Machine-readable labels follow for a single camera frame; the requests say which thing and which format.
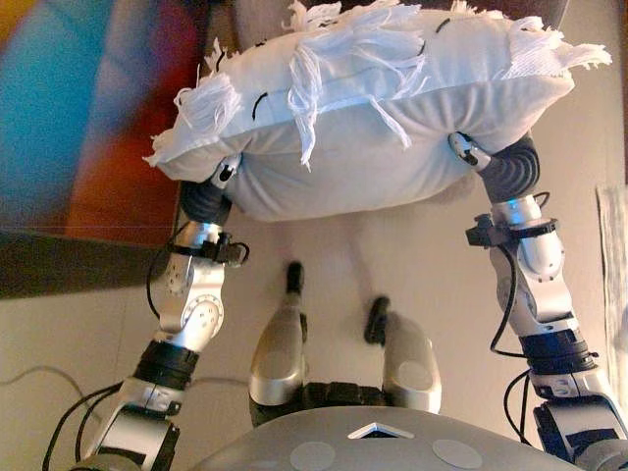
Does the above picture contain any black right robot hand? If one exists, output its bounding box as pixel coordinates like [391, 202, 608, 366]
[446, 131, 541, 205]

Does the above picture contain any white fringed cushion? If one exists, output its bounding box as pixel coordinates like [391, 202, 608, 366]
[141, 0, 613, 225]

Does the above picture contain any grey robot torso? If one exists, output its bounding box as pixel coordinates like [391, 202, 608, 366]
[188, 380, 585, 471]

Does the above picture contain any dark wooden cabinet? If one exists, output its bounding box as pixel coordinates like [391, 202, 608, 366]
[0, 0, 212, 300]

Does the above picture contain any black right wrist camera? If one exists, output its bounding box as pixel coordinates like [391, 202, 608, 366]
[465, 214, 501, 249]

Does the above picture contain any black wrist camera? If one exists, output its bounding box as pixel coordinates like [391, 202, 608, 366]
[203, 233, 249, 269]
[465, 214, 501, 249]

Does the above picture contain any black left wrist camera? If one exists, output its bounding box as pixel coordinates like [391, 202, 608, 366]
[203, 233, 249, 269]

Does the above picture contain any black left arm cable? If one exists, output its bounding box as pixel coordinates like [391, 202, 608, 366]
[41, 223, 197, 471]

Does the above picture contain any white floor cable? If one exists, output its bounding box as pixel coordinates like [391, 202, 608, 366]
[0, 365, 246, 401]

